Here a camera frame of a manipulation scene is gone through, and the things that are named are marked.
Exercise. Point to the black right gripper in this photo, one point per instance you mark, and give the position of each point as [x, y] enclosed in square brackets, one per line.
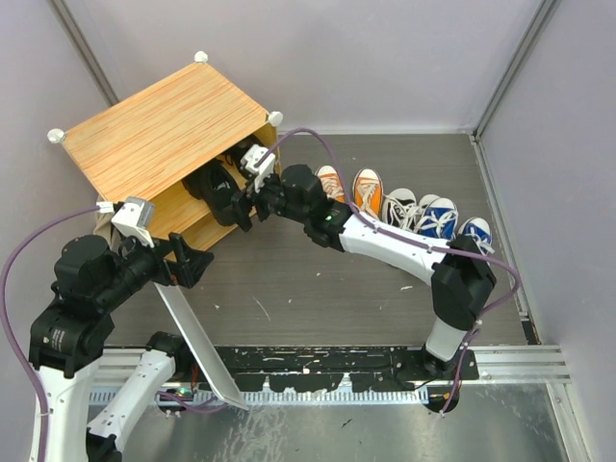
[242, 207]

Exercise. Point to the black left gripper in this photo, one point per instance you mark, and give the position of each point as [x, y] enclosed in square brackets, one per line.
[173, 271]

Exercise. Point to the wooden shoe cabinet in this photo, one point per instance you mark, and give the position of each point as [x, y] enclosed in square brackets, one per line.
[145, 145]

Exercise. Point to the orange sneaker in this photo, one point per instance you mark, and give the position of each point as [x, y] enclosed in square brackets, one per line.
[368, 192]
[331, 183]

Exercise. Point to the white cabinet door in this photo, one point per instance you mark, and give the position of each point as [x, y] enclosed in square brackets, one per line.
[205, 354]

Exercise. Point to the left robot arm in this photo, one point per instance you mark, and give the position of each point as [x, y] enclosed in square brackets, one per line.
[67, 343]

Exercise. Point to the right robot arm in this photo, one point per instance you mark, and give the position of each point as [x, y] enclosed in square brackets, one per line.
[460, 279]

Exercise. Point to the black white sneaker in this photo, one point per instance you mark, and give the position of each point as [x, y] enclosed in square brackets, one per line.
[400, 208]

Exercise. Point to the left blue sneaker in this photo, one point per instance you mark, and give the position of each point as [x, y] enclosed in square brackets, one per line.
[438, 219]

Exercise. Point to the blue sneaker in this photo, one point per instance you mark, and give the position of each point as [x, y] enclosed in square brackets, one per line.
[478, 229]
[438, 219]

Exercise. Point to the right blue sneaker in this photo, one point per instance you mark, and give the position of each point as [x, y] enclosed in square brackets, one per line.
[478, 229]

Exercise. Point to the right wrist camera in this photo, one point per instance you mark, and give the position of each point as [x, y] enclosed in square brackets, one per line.
[257, 164]

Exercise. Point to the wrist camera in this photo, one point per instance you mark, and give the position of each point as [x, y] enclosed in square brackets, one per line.
[257, 164]
[132, 219]

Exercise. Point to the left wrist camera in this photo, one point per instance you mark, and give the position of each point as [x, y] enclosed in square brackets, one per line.
[132, 219]

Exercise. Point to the grey slotted cable duct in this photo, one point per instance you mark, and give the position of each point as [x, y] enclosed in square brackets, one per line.
[342, 396]

